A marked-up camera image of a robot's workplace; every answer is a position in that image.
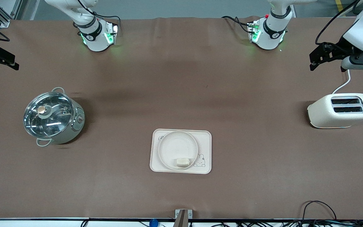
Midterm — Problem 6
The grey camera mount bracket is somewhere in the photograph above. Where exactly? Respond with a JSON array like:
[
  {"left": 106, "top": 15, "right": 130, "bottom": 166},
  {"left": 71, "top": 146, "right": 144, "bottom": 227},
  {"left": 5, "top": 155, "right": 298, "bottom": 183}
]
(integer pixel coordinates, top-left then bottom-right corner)
[{"left": 175, "top": 209, "right": 193, "bottom": 227}]

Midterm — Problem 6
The black looped cable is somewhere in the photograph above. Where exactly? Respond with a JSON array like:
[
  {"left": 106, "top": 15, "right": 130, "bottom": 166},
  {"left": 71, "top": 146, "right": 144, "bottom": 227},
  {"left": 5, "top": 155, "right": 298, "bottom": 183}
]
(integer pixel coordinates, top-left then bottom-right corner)
[{"left": 301, "top": 201, "right": 338, "bottom": 222}]

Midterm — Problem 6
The black arm base cable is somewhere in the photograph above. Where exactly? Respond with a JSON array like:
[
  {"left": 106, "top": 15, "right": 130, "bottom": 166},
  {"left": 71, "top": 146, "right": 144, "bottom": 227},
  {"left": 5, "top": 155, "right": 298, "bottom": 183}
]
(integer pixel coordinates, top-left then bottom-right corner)
[
  {"left": 78, "top": 0, "right": 121, "bottom": 32},
  {"left": 222, "top": 16, "right": 252, "bottom": 32}
]

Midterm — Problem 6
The cream rabbit print tray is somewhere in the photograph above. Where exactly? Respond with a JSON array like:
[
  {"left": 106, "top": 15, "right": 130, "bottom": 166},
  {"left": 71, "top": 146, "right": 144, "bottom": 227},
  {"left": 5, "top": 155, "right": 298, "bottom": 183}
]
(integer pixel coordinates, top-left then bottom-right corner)
[{"left": 150, "top": 129, "right": 212, "bottom": 174}]

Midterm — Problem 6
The aluminium frame profile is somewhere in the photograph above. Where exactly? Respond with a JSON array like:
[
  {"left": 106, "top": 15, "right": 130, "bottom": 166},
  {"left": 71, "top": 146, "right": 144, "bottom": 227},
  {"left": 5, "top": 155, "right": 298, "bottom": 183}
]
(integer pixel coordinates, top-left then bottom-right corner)
[{"left": 0, "top": 0, "right": 23, "bottom": 28}]

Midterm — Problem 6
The grey electric cooking pot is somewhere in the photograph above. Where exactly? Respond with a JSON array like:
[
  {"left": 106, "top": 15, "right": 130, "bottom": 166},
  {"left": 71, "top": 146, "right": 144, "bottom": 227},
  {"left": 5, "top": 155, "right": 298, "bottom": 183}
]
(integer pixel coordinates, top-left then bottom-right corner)
[{"left": 23, "top": 87, "right": 85, "bottom": 147}]

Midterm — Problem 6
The white toaster cable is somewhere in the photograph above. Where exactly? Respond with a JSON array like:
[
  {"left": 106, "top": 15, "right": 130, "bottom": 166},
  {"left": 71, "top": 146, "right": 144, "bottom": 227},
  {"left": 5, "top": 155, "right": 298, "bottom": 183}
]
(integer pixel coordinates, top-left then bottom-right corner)
[{"left": 332, "top": 69, "right": 351, "bottom": 94}]

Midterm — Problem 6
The glass pot lid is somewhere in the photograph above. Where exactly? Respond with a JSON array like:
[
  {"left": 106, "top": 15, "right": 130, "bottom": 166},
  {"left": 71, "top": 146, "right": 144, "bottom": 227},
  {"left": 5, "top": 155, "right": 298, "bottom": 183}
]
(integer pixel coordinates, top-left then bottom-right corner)
[{"left": 23, "top": 91, "right": 75, "bottom": 138}]

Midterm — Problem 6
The brown table mat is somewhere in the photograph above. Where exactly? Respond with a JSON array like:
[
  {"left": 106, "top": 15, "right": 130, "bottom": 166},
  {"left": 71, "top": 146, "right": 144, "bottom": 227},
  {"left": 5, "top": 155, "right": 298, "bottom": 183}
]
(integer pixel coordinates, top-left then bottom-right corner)
[{"left": 0, "top": 16, "right": 363, "bottom": 220}]

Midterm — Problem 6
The cream two-slot toaster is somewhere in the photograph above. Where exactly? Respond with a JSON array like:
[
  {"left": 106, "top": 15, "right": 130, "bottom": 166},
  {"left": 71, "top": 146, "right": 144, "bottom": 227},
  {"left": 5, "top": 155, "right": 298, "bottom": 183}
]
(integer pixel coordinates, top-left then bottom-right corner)
[{"left": 307, "top": 93, "right": 363, "bottom": 129}]

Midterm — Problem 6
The round cream plate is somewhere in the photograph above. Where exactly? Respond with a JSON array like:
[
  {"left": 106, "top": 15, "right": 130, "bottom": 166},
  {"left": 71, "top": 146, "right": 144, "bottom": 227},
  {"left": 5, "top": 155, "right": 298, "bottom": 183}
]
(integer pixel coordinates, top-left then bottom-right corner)
[{"left": 158, "top": 131, "right": 198, "bottom": 171}]

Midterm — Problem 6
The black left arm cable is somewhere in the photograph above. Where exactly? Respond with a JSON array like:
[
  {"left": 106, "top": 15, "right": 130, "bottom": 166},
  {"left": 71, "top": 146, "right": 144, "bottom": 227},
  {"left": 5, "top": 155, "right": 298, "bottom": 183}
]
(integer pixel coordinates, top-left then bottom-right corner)
[{"left": 315, "top": 0, "right": 360, "bottom": 45}]

